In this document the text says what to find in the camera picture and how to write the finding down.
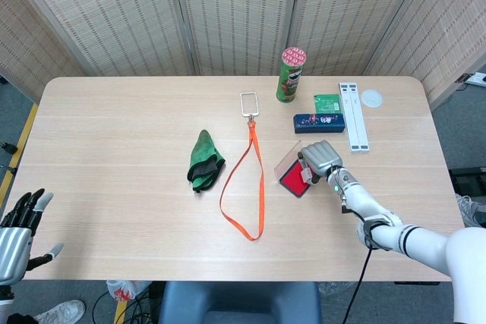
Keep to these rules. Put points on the woven folding screen panel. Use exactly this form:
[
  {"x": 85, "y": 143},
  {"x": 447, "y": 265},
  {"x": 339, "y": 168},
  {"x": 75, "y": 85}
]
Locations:
[
  {"x": 448, "y": 35},
  {"x": 23, "y": 47},
  {"x": 341, "y": 16},
  {"x": 239, "y": 16},
  {"x": 114, "y": 16}
]

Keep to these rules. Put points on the green Pringles can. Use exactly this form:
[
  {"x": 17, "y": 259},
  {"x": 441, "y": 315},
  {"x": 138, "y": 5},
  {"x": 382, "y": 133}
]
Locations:
[{"x": 289, "y": 81}]

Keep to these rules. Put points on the black caster wheel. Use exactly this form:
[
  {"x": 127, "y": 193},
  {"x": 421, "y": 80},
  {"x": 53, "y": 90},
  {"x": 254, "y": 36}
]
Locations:
[{"x": 7, "y": 146}]

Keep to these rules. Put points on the white power strip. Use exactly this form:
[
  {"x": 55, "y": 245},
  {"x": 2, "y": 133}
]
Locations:
[{"x": 476, "y": 79}]

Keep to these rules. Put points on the red ink stamp pad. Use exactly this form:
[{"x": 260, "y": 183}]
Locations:
[{"x": 292, "y": 181}]

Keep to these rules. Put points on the white round table grommet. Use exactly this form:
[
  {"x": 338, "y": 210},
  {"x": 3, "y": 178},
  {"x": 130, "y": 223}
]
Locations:
[{"x": 371, "y": 98}]

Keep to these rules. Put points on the green card packet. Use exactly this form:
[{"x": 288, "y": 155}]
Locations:
[{"x": 326, "y": 103}]

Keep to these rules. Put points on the red white plastic bag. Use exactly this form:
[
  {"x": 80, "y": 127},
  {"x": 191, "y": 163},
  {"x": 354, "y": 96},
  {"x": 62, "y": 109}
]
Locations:
[{"x": 121, "y": 290}]

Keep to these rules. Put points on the white grey sneaker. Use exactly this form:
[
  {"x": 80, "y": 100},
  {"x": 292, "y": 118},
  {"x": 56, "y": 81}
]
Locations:
[{"x": 472, "y": 210}]

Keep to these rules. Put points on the dark blue pencil case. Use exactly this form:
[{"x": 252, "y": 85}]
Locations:
[{"x": 319, "y": 123}]

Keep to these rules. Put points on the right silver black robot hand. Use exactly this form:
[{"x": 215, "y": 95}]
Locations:
[{"x": 320, "y": 157}]

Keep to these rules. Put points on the green microfiber cloth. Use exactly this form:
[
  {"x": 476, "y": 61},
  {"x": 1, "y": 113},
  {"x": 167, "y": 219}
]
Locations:
[{"x": 203, "y": 149}]

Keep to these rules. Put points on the black equipment base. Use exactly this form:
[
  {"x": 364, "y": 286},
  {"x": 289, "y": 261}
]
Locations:
[{"x": 469, "y": 176}]

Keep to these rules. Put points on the white folding stand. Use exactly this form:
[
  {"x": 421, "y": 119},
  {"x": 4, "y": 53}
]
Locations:
[{"x": 358, "y": 126}]

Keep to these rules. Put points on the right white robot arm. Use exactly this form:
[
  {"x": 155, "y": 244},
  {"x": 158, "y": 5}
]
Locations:
[{"x": 417, "y": 240}]

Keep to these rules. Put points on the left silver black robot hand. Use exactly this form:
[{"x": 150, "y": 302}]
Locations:
[{"x": 11, "y": 252}]

